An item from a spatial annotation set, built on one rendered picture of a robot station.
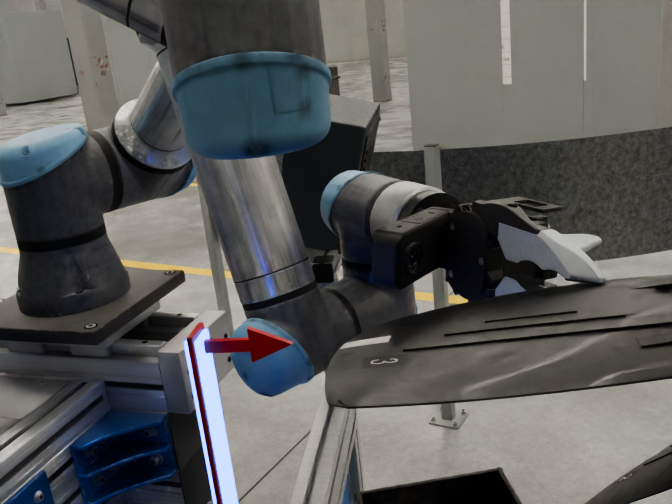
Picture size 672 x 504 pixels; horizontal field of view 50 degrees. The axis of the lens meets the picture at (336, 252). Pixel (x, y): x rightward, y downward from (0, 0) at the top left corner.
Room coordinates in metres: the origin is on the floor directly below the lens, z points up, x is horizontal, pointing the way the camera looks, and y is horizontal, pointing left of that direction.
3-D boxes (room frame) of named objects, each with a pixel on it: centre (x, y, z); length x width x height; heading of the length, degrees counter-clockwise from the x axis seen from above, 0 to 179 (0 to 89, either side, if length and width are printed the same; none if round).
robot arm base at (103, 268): (0.96, 0.37, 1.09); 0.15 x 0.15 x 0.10
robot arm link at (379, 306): (0.71, -0.03, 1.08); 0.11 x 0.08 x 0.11; 134
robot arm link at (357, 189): (0.73, -0.04, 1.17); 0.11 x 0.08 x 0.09; 27
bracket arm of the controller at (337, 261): (1.05, 0.00, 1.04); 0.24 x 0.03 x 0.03; 170
